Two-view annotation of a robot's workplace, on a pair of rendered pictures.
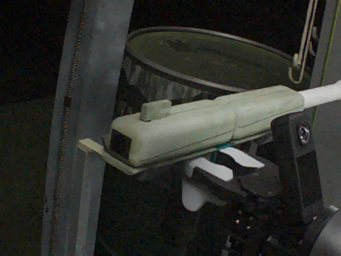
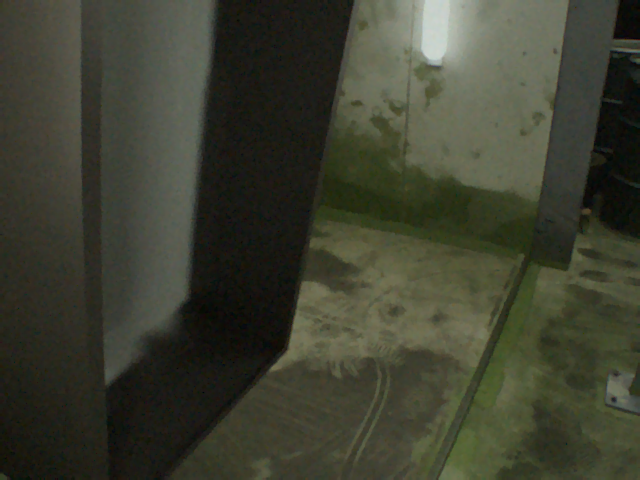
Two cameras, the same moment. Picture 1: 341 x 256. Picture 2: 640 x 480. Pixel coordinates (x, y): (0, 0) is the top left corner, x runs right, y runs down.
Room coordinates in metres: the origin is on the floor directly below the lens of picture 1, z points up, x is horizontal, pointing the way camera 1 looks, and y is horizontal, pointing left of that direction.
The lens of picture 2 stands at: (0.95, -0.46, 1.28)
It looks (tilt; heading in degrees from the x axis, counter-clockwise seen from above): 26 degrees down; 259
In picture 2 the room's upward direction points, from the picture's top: straight up
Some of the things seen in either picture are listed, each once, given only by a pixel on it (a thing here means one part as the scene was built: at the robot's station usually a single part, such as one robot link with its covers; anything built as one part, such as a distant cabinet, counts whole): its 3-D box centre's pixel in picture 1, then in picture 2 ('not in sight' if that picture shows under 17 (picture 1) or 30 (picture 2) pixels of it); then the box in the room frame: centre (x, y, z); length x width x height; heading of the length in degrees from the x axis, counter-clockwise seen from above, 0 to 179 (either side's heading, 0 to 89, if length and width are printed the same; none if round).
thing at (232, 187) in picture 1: (232, 186); not in sight; (0.68, -0.08, 1.09); 0.09 x 0.05 x 0.02; 59
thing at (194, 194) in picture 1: (194, 185); not in sight; (0.71, -0.04, 1.07); 0.09 x 0.03 x 0.06; 59
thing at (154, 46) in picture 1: (224, 62); not in sight; (1.96, -0.12, 0.86); 0.54 x 0.54 x 0.01
